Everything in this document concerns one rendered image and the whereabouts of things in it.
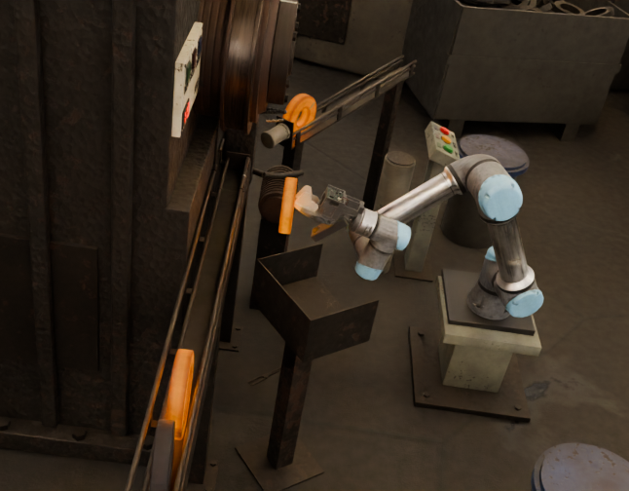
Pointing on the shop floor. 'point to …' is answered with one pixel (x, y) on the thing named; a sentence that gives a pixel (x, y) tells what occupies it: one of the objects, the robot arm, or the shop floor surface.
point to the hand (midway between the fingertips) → (288, 199)
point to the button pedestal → (412, 269)
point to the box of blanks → (515, 60)
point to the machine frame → (88, 219)
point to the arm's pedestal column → (465, 378)
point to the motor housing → (270, 218)
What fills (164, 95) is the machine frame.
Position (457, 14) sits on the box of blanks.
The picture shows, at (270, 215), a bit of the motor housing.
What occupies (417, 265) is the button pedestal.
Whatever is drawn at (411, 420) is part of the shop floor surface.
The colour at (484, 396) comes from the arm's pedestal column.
